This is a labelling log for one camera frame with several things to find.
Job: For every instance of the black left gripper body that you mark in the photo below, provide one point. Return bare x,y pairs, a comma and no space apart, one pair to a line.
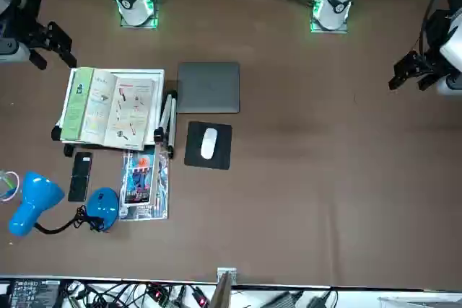
429,64

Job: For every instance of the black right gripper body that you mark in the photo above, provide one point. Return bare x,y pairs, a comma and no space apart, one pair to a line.
33,35

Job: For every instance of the green cover picture book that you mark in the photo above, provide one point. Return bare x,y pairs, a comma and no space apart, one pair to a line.
108,109

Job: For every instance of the blue desk lamp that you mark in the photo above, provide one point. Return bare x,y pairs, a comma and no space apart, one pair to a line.
32,200

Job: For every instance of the small blue cover book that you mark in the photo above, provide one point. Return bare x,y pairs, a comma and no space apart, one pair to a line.
139,181

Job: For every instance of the white folding laptop stand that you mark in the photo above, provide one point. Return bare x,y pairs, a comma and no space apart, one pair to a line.
159,81

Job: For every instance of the green marker pen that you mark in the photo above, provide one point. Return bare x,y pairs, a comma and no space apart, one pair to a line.
4,178

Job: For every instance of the black folding phone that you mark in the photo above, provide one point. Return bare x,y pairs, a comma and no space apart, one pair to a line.
80,178

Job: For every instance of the pink mesh pen cup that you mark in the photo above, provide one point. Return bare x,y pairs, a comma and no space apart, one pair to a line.
17,185

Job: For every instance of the blue marker pen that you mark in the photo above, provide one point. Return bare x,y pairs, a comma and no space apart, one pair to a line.
11,191

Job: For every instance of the dark grey laptop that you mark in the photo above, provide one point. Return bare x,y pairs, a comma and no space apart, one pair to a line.
208,88

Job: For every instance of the black mouse pad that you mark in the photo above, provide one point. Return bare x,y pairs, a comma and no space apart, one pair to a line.
193,145

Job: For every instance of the large glossy blue magazine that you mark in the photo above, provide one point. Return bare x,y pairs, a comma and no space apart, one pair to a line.
162,185

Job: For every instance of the white computer mouse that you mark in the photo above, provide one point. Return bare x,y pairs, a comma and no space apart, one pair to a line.
208,143

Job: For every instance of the black labelled power adapter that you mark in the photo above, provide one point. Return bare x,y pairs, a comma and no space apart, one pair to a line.
32,295

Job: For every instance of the black plug with red light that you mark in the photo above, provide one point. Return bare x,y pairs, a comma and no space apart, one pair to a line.
202,299
158,293

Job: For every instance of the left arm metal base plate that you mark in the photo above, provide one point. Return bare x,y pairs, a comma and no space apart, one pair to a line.
343,29

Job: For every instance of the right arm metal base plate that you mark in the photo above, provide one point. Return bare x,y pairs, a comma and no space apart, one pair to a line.
155,21

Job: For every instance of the aluminium frame post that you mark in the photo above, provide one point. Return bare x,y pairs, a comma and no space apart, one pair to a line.
221,293

